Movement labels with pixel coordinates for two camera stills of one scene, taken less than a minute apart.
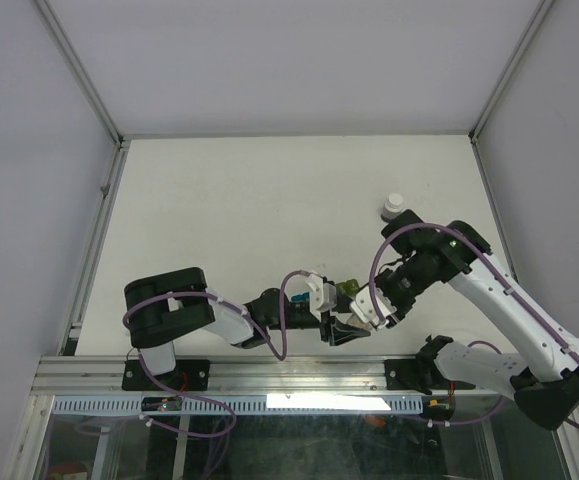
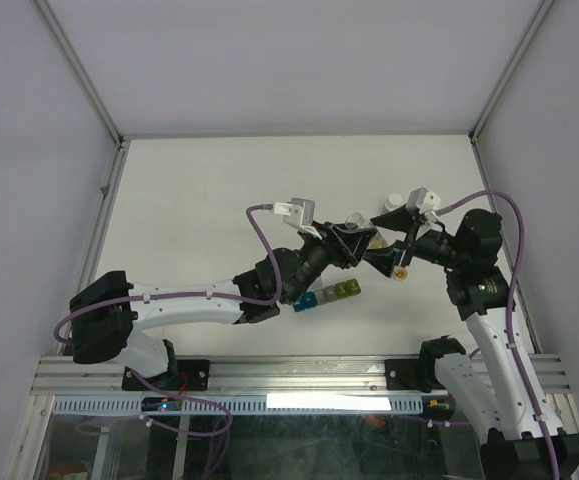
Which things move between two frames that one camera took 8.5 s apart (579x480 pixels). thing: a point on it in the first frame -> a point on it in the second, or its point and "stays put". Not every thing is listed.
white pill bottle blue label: (392, 207) stays put
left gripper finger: (325, 322) -> (356, 242)
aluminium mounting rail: (72, 374) stays put
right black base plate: (418, 374) stays put
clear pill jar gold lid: (354, 321) -> (357, 220)
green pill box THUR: (351, 287) stays put
